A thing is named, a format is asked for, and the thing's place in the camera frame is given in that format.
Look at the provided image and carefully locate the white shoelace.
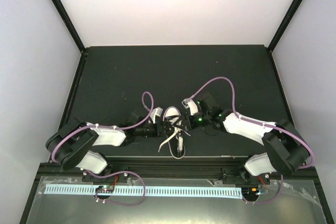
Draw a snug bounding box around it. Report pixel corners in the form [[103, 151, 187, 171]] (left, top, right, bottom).
[[157, 115, 191, 159]]

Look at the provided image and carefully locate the black white sneaker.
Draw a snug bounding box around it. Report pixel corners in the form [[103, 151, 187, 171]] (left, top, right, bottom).
[[160, 106, 186, 160]]

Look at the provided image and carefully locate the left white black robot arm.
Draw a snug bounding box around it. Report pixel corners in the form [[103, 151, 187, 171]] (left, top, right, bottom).
[[46, 107, 177, 182]]

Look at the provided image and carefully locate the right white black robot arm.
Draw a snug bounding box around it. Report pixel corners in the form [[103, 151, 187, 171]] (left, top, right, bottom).
[[182, 93, 311, 184]]

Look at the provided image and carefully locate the black table mat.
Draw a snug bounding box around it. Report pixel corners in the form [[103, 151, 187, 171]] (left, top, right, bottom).
[[59, 45, 300, 158]]

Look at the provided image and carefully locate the left small circuit board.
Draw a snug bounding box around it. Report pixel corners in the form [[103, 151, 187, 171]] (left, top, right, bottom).
[[95, 185, 114, 193]]

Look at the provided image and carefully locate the small circuit board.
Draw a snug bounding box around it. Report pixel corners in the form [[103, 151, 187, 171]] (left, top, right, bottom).
[[247, 187, 268, 196], [95, 185, 114, 193]]

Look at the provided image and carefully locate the right small circuit board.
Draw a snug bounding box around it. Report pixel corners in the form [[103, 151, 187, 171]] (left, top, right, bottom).
[[247, 187, 268, 196]]

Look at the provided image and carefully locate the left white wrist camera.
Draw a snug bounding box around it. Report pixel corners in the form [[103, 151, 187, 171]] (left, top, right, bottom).
[[150, 107, 163, 123]]

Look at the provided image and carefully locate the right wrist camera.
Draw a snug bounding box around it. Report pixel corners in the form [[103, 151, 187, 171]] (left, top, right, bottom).
[[182, 98, 199, 115]]

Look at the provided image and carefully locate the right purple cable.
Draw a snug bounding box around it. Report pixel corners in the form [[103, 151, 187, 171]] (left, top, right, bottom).
[[190, 76, 316, 206]]

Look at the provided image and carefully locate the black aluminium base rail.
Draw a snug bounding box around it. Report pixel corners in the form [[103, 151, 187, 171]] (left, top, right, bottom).
[[35, 157, 320, 187]]

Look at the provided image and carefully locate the light blue slotted cable duct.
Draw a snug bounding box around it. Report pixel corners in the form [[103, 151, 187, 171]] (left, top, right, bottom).
[[44, 184, 243, 199]]

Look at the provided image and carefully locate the right black frame post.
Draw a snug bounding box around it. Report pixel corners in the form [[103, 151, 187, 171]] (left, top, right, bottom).
[[267, 0, 303, 52]]

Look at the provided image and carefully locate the black frame post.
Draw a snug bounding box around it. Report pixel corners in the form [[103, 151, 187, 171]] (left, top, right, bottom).
[[267, 0, 303, 52], [51, 0, 86, 53]]

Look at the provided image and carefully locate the left black frame post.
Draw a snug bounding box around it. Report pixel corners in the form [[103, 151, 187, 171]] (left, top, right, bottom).
[[51, 0, 86, 53]]

